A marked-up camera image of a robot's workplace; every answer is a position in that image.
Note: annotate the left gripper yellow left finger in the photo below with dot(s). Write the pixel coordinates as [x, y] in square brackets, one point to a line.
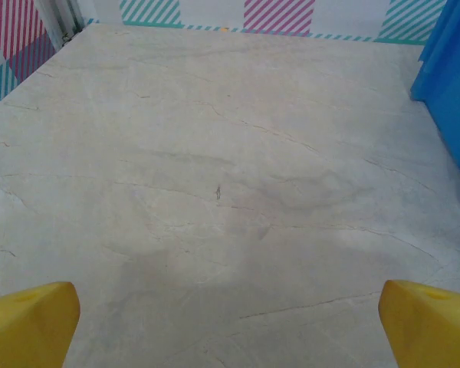
[27, 329]

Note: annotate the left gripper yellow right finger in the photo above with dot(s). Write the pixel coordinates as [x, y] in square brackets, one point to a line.
[433, 333]

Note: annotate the blue three-compartment plastic bin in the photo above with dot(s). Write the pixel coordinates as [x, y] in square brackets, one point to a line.
[452, 96]

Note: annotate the aluminium frame post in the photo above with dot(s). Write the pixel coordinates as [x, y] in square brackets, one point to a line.
[59, 19]

